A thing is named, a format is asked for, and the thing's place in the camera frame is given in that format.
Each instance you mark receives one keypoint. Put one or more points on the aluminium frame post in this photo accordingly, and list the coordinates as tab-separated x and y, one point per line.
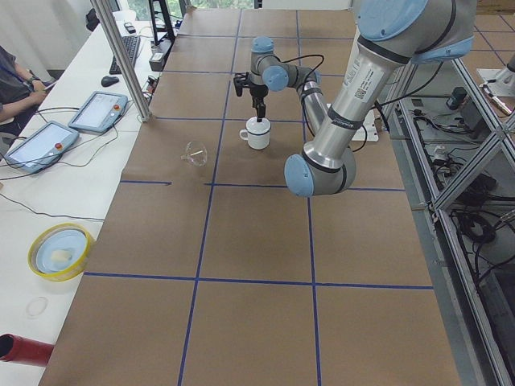
114	38

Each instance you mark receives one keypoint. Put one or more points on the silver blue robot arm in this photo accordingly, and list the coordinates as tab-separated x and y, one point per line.
391	34

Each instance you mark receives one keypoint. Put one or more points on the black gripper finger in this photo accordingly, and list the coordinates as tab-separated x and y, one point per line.
260	108

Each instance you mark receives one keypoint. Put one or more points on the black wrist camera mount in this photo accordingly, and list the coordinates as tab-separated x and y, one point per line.
240	82

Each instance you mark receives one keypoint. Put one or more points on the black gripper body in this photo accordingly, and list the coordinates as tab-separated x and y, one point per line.
256	92

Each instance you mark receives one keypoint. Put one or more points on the black computer mouse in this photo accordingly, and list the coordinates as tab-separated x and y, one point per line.
107	81

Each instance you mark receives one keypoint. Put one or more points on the near blue teach pendant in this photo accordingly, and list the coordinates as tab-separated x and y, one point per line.
42	148

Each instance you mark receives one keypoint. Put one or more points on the far blue teach pendant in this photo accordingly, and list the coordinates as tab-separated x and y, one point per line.
100	112

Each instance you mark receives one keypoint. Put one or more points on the yellow tape roll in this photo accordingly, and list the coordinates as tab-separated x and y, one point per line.
61	252

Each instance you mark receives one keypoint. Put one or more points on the clear plastic funnel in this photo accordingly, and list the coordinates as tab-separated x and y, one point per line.
195	153

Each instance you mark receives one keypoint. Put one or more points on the blue teach pendant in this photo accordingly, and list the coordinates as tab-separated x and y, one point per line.
42	148
100	112

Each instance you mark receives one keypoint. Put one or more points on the seated person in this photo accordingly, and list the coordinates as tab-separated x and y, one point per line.
22	93

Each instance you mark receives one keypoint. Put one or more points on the red cylinder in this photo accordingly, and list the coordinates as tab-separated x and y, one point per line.
17	349

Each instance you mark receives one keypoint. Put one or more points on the white enamel mug blue rim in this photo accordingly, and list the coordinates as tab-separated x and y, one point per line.
254	141

